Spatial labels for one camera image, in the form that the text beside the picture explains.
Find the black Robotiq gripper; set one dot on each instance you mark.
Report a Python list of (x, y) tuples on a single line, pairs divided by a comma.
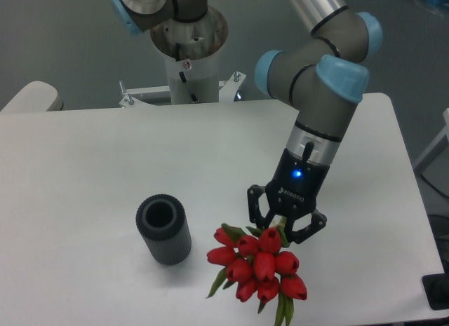
[(291, 193)]

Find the red tulip bouquet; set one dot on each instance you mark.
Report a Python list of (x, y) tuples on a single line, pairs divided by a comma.
[(257, 262)]

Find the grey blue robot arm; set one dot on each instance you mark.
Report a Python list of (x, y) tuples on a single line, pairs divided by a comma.
[(325, 81)]

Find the dark grey ribbed vase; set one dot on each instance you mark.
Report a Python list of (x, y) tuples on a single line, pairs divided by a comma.
[(162, 222)]

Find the black box at table edge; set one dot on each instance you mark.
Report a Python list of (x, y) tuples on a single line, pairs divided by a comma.
[(436, 289)]

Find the beige chair armrest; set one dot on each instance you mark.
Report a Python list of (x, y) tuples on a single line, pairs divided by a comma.
[(36, 96)]

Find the white pedestal base bracket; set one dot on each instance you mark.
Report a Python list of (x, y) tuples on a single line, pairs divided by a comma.
[(227, 91)]

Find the white frame at right edge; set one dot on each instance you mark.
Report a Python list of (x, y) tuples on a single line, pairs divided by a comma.
[(433, 149)]

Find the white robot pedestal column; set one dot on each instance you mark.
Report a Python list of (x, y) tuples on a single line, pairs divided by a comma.
[(191, 51)]

